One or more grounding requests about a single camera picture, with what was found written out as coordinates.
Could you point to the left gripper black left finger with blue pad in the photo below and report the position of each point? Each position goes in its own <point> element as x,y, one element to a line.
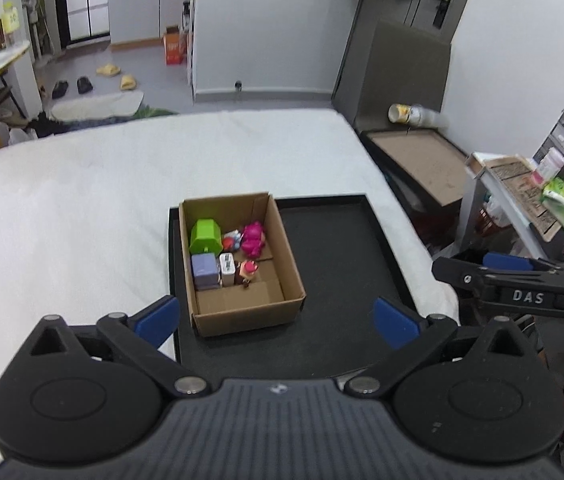
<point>135,341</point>

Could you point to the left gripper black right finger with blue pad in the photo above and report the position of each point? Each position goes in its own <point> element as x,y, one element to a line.
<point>413,342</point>

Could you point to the brown cardboard box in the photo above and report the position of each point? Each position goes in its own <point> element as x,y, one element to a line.
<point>276,295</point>

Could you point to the grey shelf with clutter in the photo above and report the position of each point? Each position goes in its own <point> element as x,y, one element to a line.
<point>506,191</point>

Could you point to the lavender square box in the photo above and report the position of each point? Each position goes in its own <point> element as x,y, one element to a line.
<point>206,271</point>

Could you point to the black rectangular tray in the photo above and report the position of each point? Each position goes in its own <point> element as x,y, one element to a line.
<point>345,263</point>

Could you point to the white plug charger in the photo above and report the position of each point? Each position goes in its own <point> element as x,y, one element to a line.
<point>227,269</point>

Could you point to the green hexagonal plastic block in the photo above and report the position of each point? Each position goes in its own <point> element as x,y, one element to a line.
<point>206,238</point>

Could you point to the brown-haired doll figurine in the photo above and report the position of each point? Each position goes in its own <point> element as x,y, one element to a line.
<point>246,272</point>

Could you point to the red round toy figure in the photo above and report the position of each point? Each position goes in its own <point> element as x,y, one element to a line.
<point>231,241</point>

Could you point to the white fuzzy blanket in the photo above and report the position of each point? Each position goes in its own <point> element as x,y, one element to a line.
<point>83,215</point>

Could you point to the magenta toy figure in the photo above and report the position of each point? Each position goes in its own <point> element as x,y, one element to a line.
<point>253,240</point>

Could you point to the black framed cardboard board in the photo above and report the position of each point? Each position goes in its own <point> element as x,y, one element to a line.
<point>425,170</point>

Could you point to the yellow-capped plastic bottle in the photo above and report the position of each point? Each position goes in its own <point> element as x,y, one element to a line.
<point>416,116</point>

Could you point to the white floor mat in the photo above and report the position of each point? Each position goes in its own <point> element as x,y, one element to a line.
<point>120,104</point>

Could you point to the yellow slipper right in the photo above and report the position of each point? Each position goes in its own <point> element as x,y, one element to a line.
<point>128,83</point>

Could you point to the yellow slipper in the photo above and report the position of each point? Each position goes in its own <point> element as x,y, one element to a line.
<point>108,70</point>
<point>128,83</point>

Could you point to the black slipper right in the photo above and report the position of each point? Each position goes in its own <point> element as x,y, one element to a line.
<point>84,85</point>

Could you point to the black slipper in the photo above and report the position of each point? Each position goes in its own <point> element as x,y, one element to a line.
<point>59,89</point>
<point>84,85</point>

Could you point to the black slipper left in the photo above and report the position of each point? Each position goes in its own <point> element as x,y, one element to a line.
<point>59,89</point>

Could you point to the yellow slipper left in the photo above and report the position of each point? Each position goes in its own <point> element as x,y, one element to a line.
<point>108,70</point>

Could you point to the orange cardboard box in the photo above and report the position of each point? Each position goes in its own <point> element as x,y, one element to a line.
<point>173,45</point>

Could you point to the white cabinet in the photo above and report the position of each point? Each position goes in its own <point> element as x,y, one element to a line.
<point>133,21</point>

